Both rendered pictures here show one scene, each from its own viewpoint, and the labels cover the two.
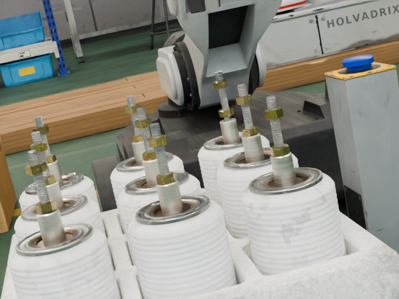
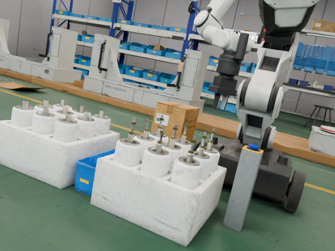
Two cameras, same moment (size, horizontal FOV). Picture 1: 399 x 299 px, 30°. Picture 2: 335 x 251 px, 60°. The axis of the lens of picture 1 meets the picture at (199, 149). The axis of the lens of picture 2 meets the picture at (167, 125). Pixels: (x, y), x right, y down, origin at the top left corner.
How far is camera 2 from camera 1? 51 cm
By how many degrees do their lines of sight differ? 31
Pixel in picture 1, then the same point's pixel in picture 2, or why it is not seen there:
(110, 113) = not seen: hidden behind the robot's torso
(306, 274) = (172, 185)
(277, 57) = (324, 150)
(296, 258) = (176, 181)
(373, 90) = (250, 157)
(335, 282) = (177, 191)
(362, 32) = not seen: outside the picture
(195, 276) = (149, 169)
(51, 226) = (129, 138)
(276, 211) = (176, 165)
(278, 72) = (320, 155)
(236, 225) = not seen: hidden behind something
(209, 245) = (157, 164)
